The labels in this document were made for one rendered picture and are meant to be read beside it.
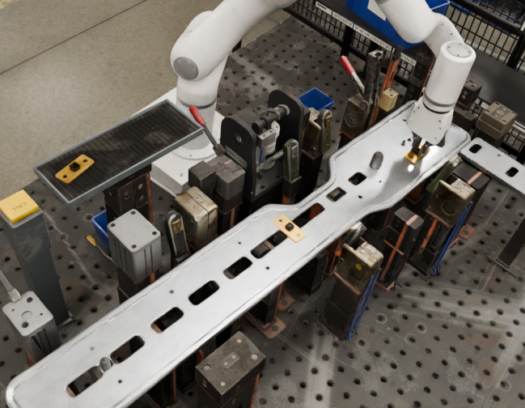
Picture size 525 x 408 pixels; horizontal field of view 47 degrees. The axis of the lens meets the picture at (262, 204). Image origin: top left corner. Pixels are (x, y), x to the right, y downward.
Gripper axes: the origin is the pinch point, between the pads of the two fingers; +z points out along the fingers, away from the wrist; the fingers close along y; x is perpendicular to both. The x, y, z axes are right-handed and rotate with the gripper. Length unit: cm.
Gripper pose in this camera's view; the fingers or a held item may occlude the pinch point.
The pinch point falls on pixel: (420, 146)
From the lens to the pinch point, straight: 172.5
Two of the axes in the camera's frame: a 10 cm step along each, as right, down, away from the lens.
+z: -0.9, 6.5, 7.6
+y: 7.0, 5.8, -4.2
